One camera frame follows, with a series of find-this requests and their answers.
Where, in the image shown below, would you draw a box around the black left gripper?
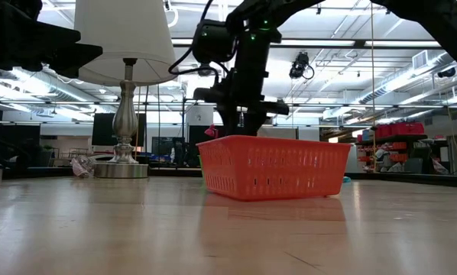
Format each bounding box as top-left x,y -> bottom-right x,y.
0,0 -> 103,79

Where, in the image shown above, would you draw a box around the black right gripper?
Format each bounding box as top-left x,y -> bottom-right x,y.
217,70 -> 290,137

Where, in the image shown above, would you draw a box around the orange plastic basket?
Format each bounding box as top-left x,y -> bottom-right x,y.
196,134 -> 352,202

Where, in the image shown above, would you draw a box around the wide black panel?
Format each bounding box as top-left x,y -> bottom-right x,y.
188,125 -> 258,150

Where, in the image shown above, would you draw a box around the white shade silver table lamp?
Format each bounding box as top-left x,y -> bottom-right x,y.
73,0 -> 180,180

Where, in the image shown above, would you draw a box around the small dark screen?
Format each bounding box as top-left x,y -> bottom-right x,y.
151,136 -> 186,157

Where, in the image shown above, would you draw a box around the black monitor screen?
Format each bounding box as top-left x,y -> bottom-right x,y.
91,112 -> 147,147

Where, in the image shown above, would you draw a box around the long ceiling light bar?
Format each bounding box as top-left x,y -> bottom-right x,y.
170,37 -> 443,49

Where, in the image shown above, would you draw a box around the crumpled clear plastic wrapper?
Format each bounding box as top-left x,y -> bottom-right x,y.
70,154 -> 96,179

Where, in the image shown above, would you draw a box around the thin vertical pole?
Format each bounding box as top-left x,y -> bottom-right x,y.
370,2 -> 377,173

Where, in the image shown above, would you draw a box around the red storage bins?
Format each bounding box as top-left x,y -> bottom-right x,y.
374,121 -> 426,139

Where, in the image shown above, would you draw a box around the black shelf rack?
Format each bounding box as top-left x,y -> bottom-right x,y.
356,121 -> 430,173

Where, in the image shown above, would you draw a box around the white air vent grille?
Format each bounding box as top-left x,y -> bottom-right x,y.
411,49 -> 430,70

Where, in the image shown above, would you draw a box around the black ceiling-mounted device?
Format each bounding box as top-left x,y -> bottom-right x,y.
436,66 -> 457,79

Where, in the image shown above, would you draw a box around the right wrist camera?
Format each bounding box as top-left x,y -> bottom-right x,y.
193,86 -> 224,103

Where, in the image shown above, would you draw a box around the black camera on mount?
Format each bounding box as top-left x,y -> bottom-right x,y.
288,51 -> 316,81

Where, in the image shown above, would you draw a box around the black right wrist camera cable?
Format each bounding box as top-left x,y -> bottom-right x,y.
167,0 -> 221,92

